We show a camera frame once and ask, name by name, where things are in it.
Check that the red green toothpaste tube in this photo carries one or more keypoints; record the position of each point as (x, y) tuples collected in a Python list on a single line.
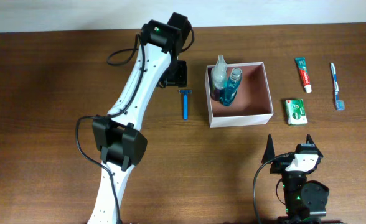
[(302, 68)]

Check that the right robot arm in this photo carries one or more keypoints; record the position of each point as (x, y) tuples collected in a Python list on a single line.
[(305, 200)]

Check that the teal mouthwash bottle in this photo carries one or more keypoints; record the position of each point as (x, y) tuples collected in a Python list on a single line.
[(231, 89)]

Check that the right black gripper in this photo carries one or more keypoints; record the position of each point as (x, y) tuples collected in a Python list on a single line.
[(280, 168)]

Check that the blue disposable razor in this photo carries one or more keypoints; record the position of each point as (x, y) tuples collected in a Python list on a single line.
[(185, 94)]

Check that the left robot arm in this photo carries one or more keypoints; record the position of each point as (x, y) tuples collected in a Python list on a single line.
[(117, 134)]

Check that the foam soap pump bottle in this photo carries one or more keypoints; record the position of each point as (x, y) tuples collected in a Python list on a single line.
[(218, 78)]

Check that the pink cardboard box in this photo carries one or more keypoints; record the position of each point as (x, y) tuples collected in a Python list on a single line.
[(253, 104)]

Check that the blue white toothbrush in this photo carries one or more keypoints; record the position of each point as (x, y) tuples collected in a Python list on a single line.
[(339, 104)]

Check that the green Dettol soap box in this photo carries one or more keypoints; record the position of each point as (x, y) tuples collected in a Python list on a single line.
[(295, 111)]

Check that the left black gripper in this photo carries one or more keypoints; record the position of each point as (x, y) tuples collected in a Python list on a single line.
[(177, 73)]

